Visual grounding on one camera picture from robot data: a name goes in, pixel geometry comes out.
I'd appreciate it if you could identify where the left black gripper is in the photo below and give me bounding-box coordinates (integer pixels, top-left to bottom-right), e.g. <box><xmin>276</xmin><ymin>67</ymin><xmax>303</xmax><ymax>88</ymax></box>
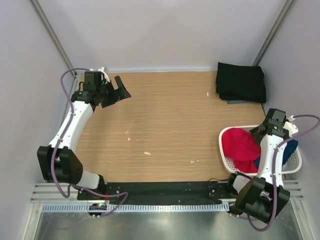
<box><xmin>96</xmin><ymin>76</ymin><xmax>130</xmax><ymax>108</ymax></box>

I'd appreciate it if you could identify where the red t shirt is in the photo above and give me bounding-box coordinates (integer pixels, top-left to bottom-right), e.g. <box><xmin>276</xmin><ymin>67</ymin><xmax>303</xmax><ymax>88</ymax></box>
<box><xmin>221</xmin><ymin>127</ymin><xmax>261</xmax><ymax>173</ymax></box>

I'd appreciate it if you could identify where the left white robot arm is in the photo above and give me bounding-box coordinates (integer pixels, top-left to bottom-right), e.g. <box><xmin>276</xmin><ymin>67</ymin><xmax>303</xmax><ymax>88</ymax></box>
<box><xmin>37</xmin><ymin>67</ymin><xmax>131</xmax><ymax>200</ymax></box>

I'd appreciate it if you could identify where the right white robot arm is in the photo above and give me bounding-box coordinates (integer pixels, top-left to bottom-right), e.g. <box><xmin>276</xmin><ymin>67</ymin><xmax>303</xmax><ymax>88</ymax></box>
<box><xmin>225</xmin><ymin>108</ymin><xmax>291</xmax><ymax>231</ymax></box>

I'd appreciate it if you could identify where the blue t shirt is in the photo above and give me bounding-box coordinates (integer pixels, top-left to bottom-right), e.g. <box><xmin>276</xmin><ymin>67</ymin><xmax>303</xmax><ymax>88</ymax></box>
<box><xmin>252</xmin><ymin>139</ymin><xmax>299</xmax><ymax>173</ymax></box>

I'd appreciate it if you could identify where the white plastic laundry basket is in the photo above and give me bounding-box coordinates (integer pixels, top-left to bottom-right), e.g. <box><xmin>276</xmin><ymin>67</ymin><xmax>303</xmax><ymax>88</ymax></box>
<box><xmin>218</xmin><ymin>125</ymin><xmax>303</xmax><ymax>175</ymax></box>

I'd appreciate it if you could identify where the folded grey t shirt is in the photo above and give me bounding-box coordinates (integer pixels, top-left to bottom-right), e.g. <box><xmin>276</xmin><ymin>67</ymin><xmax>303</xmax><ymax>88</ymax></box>
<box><xmin>227</xmin><ymin>100</ymin><xmax>250</xmax><ymax>104</ymax></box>

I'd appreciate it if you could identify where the folded black t shirt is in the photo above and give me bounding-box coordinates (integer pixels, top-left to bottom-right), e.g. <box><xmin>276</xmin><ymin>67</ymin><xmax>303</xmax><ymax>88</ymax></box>
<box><xmin>216</xmin><ymin>62</ymin><xmax>267</xmax><ymax>104</ymax></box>

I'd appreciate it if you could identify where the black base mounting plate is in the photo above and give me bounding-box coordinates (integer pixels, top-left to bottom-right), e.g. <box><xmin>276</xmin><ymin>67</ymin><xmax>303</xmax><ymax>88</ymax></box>
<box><xmin>78</xmin><ymin>180</ymin><xmax>238</xmax><ymax>205</ymax></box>

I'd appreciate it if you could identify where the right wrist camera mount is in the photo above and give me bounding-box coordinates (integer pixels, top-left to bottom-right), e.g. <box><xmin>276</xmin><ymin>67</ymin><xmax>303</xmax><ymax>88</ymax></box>
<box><xmin>284</xmin><ymin>115</ymin><xmax>299</xmax><ymax>137</ymax></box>

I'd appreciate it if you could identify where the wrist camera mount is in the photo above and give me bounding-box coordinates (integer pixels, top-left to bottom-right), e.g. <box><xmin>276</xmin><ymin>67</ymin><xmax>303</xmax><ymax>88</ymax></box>
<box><xmin>89</xmin><ymin>66</ymin><xmax>111</xmax><ymax>83</ymax></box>
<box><xmin>284</xmin><ymin>115</ymin><xmax>299</xmax><ymax>137</ymax></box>

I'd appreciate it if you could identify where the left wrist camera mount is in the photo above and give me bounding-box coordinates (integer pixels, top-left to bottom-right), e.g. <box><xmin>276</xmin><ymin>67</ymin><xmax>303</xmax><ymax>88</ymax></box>
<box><xmin>89</xmin><ymin>66</ymin><xmax>111</xmax><ymax>83</ymax></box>

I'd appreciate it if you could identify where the right aluminium corner post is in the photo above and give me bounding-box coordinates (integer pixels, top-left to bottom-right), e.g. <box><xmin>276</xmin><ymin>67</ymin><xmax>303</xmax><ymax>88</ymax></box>
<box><xmin>252</xmin><ymin>0</ymin><xmax>297</xmax><ymax>67</ymax></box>

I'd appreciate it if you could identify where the aluminium corner post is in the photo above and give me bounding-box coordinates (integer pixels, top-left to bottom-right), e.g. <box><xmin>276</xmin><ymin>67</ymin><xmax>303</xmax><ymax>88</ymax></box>
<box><xmin>29</xmin><ymin>0</ymin><xmax>74</xmax><ymax>70</ymax></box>
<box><xmin>252</xmin><ymin>0</ymin><xmax>297</xmax><ymax>67</ymax></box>

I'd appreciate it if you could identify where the left aluminium corner post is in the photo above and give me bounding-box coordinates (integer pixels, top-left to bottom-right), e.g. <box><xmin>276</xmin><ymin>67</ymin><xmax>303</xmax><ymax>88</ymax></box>
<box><xmin>29</xmin><ymin>0</ymin><xmax>74</xmax><ymax>70</ymax></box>

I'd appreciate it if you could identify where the aluminium front rail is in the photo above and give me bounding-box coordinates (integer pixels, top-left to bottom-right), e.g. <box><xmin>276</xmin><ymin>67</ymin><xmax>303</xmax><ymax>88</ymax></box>
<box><xmin>30</xmin><ymin>180</ymin><xmax>304</xmax><ymax>203</ymax></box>

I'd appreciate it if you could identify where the white slotted cable duct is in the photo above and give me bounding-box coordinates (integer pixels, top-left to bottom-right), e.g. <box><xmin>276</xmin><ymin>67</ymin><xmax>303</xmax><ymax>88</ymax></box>
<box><xmin>42</xmin><ymin>202</ymin><xmax>229</xmax><ymax>213</ymax></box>

